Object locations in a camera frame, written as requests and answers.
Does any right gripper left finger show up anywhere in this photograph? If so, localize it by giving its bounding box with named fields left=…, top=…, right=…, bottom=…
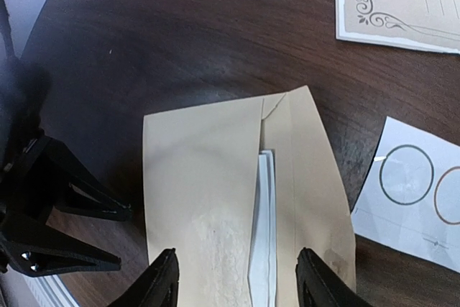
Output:
left=108, top=248, right=180, bottom=307

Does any cream letter paper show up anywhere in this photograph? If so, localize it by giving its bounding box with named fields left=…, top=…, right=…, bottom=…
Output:
left=335, top=0, right=459, bottom=55
left=248, top=150, right=277, bottom=307

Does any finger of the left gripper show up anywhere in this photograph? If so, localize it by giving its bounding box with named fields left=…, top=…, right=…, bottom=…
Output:
left=1, top=211, right=121, bottom=278
left=32, top=136, right=132, bottom=221

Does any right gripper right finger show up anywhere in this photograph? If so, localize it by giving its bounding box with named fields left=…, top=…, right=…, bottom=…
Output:
left=295, top=247, right=372, bottom=307

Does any brown kraft envelope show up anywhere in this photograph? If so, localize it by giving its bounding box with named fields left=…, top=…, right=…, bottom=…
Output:
left=143, top=86, right=356, bottom=306

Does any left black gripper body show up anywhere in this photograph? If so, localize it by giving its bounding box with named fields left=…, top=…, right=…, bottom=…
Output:
left=1, top=62, right=50, bottom=271

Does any white sticker sheet with seal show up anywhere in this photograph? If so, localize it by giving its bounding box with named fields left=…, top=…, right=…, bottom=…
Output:
left=351, top=117, right=459, bottom=271

